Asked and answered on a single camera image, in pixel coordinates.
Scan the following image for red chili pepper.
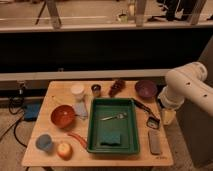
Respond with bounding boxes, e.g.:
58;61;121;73
67;132;87;149

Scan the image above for blue cup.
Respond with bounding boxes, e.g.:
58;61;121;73
36;134;53;152

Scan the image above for red bowl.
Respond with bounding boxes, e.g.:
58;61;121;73
51;105;75;129

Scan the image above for yellow red apple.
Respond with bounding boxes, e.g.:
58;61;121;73
57;142;72;160

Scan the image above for black cables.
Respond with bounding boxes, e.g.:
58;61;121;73
0;81;28;148

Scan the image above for wooden table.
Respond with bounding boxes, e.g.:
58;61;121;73
22;81;173;167

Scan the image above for green plastic tray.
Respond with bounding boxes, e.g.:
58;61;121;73
87;98;140;155

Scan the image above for small dark can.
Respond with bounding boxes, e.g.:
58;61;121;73
91;84;101;98

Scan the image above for blue box on floor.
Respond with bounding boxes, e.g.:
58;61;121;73
24;103;41;121

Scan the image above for white cup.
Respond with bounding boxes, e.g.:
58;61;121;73
71;83;85;101

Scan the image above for black handled spatula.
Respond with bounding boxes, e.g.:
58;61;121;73
133;99;160;130

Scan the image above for teal sponge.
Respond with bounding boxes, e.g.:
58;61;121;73
100;132;121;146

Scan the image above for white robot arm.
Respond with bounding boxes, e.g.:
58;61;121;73
158;62;213;125

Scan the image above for dark grape bunch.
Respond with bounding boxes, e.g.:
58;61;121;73
108;79;125;97

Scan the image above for silver fork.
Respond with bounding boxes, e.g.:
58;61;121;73
100;113;127;121

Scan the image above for grey blue cloth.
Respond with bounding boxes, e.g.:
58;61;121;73
73;102;88;119

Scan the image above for purple bowl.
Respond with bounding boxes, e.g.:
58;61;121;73
135;80;157;99

